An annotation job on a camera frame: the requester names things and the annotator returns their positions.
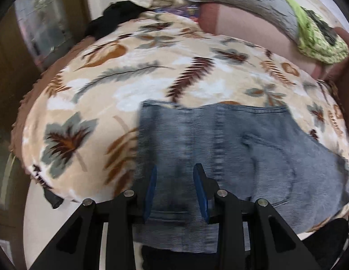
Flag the leaf pattern beige blanket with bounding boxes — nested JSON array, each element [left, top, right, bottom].
[[9, 11, 349, 234]]

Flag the green patterned folded quilt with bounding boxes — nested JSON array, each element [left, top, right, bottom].
[[286, 0, 349, 65]]

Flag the wooden door with glass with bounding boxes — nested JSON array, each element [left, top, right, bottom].
[[0, 0, 90, 269]]

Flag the dark grey garment on quilt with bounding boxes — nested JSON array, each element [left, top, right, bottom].
[[305, 9, 338, 46]]

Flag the pink brown sofa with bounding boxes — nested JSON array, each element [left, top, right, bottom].
[[198, 3, 349, 90]]

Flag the grey denim pants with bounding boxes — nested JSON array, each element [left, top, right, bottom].
[[134, 100, 349, 253]]

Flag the black cloth at blanket edge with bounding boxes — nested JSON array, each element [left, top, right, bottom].
[[84, 1, 148, 40]]

